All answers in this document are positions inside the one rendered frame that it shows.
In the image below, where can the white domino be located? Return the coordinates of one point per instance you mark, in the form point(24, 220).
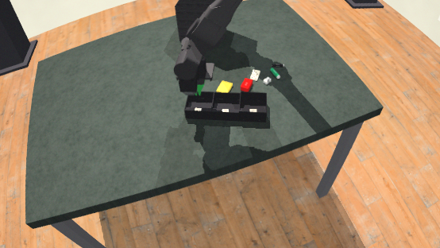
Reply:
point(255, 75)

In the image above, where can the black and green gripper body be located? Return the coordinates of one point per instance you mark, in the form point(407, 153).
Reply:
point(209, 73)

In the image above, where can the red 9v battery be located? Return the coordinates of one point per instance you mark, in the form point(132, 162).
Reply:
point(246, 85)

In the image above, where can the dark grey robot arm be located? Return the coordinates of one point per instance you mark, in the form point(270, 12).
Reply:
point(203, 34)

